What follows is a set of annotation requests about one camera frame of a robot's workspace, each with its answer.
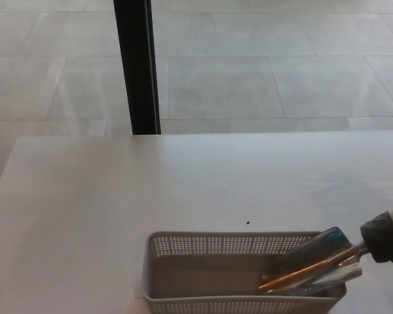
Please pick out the grey perforated plastic basket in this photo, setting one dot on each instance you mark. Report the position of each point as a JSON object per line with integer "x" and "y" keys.
{"x": 216, "y": 305}

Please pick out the black vertical window post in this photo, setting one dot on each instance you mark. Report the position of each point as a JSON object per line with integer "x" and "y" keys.
{"x": 137, "y": 65}

